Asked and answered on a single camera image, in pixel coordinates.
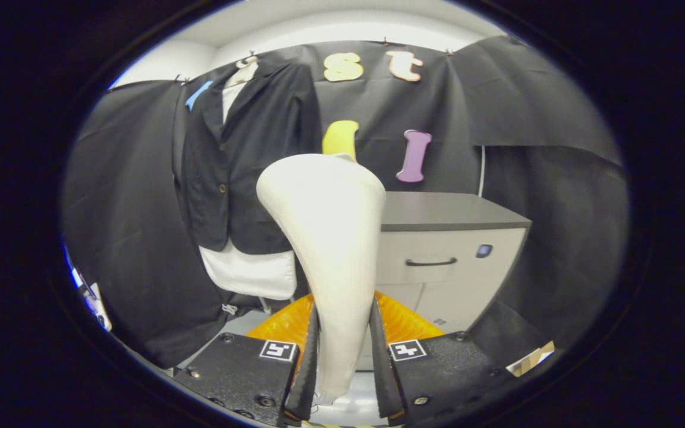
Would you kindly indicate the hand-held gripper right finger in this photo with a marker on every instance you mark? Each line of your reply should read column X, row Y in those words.
column 381, row 380

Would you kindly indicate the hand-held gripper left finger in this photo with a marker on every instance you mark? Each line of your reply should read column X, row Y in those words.
column 307, row 380

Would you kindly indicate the black suit jacket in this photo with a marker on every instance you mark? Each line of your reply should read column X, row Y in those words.
column 259, row 178

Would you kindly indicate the grey steamer stand pole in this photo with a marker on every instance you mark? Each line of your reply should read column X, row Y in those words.
column 264, row 304

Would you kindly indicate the cardboard piece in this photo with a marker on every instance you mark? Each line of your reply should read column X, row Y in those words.
column 530, row 359

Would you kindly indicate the grey cabinet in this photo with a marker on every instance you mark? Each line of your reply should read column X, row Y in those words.
column 467, row 238

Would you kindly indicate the black backdrop cloth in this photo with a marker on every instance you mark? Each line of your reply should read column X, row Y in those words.
column 556, row 148

